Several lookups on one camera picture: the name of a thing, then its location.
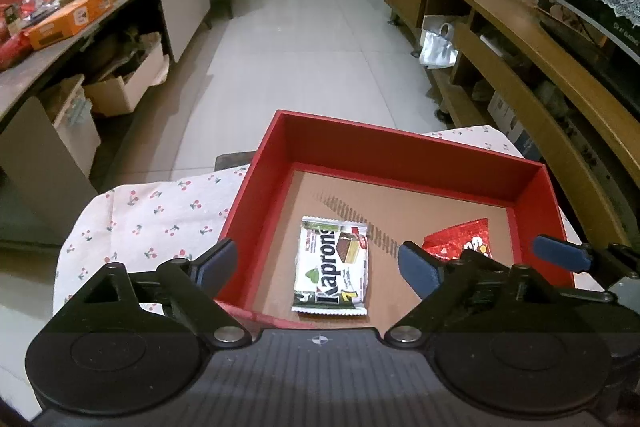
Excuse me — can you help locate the red wrapped packet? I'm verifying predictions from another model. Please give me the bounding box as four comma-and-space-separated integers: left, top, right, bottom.
0, 29, 35, 72

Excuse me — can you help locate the long orange box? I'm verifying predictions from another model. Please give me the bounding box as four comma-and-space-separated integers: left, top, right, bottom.
27, 0, 113, 52

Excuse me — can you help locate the grey side table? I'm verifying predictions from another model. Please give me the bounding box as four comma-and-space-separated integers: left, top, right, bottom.
0, 0, 212, 239

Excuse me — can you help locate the red packaged goods pile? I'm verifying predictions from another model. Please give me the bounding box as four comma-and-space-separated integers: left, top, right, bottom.
0, 0, 62, 32

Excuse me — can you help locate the wooden shelf unit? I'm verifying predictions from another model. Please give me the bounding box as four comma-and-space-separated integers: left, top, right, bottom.
387, 0, 640, 253

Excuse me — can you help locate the red cardboard box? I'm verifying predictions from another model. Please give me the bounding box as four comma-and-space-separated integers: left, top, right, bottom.
215, 109, 576, 330

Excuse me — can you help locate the shiny red snack packet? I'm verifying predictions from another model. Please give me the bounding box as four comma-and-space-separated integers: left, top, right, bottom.
422, 218, 493, 264

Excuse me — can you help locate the open white cardboard box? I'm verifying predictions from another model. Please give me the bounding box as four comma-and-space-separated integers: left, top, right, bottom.
82, 39, 170, 118

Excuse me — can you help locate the white plastic bin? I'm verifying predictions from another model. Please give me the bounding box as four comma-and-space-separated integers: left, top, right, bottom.
40, 74, 102, 164

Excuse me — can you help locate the white green wafer packet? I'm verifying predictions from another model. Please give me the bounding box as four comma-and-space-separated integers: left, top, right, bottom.
291, 216, 372, 317

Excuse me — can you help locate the silver foil bag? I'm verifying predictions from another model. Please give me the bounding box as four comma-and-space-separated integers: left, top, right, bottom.
419, 23, 460, 68

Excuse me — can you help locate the cherry print cloth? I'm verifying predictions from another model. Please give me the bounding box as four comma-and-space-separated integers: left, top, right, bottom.
52, 126, 526, 318

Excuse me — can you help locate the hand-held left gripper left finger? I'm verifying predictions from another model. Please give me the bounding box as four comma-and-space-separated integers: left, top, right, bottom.
70, 238, 252, 351

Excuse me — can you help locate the white carton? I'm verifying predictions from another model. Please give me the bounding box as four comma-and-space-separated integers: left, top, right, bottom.
487, 92, 523, 135

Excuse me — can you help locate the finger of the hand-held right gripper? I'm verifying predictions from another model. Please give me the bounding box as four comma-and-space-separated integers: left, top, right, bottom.
547, 287, 618, 308
532, 234, 608, 275

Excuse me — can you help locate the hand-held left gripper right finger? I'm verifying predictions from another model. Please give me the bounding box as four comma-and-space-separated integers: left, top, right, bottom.
384, 241, 571, 351

